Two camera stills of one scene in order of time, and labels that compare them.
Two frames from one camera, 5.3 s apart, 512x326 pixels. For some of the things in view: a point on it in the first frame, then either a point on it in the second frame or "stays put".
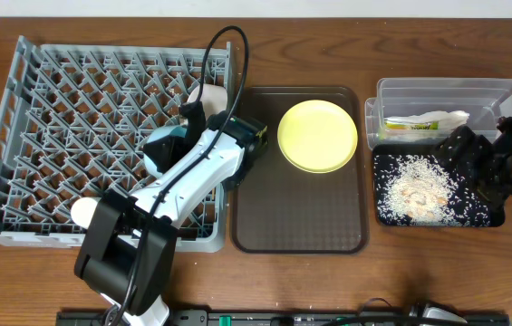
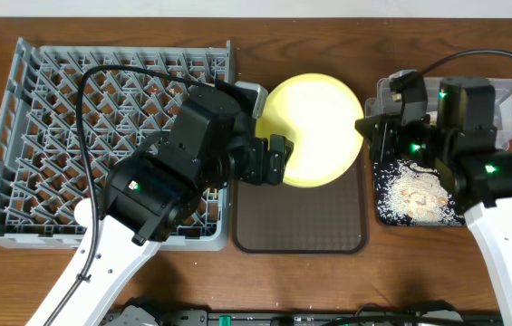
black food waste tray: (420, 186) stays put
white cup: (82, 209) stays put
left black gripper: (165, 149) -> (265, 159)
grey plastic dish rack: (73, 127) stays put
